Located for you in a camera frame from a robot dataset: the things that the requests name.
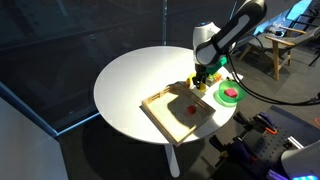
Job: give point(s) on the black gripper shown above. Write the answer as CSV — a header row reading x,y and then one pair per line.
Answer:
x,y
201,73

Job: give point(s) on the yellow toy lemon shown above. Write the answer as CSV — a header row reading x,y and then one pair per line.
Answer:
x,y
202,88

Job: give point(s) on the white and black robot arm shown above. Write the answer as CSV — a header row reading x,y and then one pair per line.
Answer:
x,y
230,30

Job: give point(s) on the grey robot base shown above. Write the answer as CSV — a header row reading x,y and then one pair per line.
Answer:
x,y
301,160

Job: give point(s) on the red toy fruit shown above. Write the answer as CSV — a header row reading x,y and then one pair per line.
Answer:
x,y
191,109

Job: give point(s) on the orange block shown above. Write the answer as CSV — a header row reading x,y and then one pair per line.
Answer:
x,y
218,77

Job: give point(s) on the pink cube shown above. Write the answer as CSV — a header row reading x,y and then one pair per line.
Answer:
x,y
230,92

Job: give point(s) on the green plastic bowl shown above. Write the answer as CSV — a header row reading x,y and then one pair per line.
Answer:
x,y
233,100

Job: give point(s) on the zebra print box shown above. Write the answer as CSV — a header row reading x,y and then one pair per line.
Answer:
x,y
237,77

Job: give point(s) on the light wooden tray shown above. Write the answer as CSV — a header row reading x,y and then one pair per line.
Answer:
x,y
166,116

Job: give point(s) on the white table base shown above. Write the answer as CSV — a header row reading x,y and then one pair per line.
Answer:
x,y
172,161

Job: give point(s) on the wooden armchair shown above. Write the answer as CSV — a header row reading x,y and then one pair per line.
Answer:
x,y
278,56

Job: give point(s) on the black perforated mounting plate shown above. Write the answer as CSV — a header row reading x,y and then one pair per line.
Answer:
x,y
271,150

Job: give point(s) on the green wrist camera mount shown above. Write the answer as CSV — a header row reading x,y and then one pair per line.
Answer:
x,y
217,65

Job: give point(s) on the silver metal rail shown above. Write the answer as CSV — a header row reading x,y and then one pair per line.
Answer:
x,y
295,142

